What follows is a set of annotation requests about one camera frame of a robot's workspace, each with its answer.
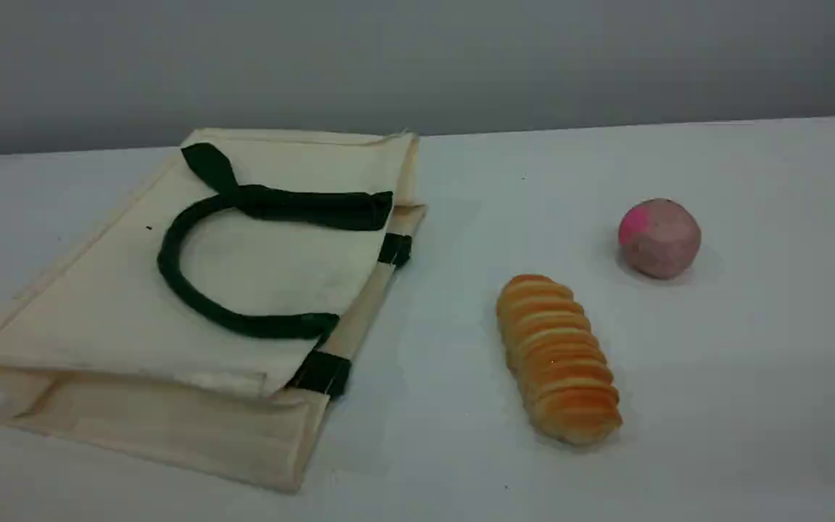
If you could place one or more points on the pink round peach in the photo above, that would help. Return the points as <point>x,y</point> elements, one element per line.
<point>660,239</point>

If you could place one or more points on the long ridged orange bread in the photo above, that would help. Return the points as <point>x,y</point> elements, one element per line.
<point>559,362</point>

